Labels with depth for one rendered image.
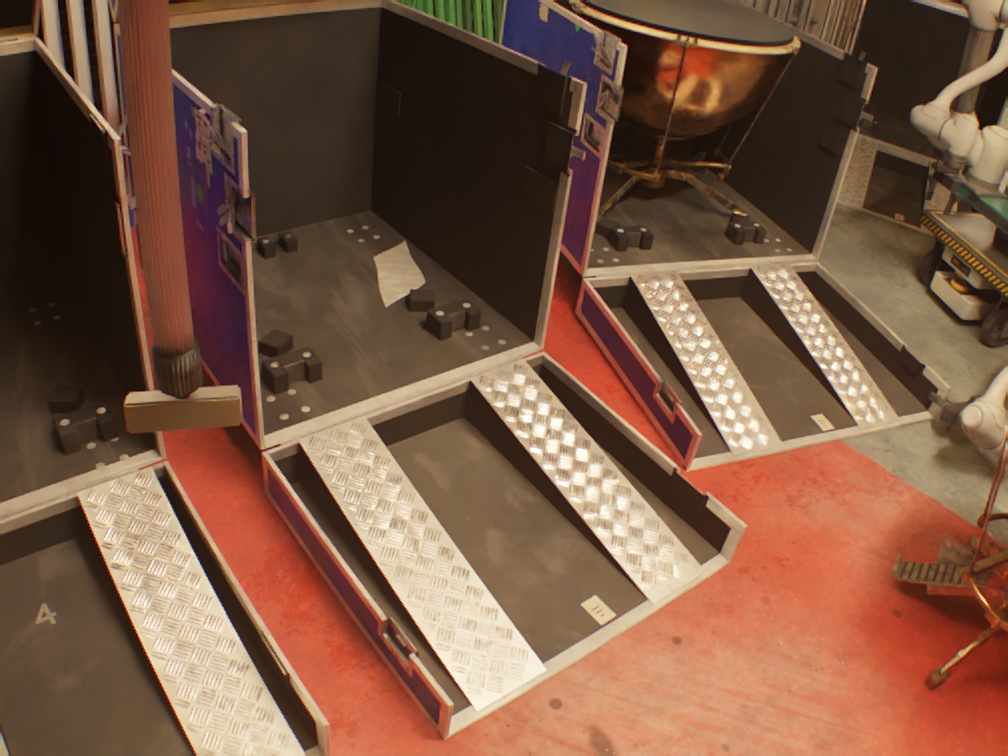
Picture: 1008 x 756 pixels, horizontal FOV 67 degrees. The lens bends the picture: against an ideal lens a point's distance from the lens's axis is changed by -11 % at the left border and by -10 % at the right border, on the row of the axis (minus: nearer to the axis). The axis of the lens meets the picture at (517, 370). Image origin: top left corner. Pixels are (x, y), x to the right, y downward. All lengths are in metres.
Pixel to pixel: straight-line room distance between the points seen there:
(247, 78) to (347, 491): 1.35
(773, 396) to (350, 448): 1.38
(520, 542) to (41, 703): 1.14
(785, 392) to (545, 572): 1.15
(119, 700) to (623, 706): 1.04
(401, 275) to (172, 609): 1.35
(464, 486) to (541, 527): 0.23
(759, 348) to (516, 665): 1.57
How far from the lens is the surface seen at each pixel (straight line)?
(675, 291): 2.91
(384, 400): 2.18
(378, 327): 2.45
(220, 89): 2.69
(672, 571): 2.09
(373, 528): 1.94
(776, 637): 2.08
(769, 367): 2.91
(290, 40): 2.74
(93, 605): 1.99
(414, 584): 1.88
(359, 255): 2.81
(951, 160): 3.56
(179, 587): 1.87
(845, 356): 3.02
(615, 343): 2.68
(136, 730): 1.80
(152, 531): 1.95
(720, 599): 2.11
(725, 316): 3.10
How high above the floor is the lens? 1.54
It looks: 36 degrees down
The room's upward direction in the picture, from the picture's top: 9 degrees clockwise
